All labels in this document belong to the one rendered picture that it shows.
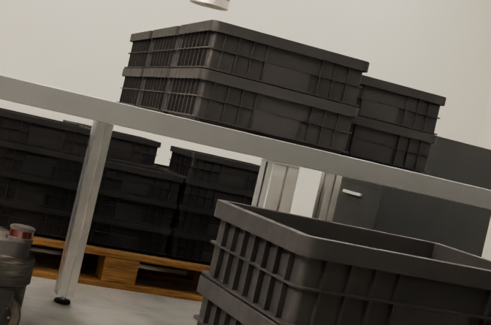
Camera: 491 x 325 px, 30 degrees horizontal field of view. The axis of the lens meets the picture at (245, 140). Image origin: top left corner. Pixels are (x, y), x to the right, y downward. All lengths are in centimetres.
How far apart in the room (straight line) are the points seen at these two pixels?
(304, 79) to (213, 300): 94
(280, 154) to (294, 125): 36
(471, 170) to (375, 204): 50
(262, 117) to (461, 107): 484
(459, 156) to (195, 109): 234
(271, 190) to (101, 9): 399
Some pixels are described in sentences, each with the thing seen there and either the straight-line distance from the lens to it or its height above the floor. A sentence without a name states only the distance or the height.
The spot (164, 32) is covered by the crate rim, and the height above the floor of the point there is 92.
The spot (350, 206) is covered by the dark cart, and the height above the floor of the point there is 50.
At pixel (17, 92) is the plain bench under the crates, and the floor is 68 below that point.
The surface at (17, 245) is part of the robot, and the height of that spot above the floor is 27.
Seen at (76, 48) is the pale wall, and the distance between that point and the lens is 565.
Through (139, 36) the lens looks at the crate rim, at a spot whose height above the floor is 92.
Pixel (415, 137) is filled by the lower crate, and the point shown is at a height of 80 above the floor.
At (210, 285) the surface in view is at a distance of 128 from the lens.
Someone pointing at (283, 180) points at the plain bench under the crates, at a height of 63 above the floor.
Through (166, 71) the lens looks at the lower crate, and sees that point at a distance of 233.
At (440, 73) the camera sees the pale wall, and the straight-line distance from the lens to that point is 672.
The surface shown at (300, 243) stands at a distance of 107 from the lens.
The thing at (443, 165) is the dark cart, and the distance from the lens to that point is 418.
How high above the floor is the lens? 68
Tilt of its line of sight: level
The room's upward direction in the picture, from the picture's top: 13 degrees clockwise
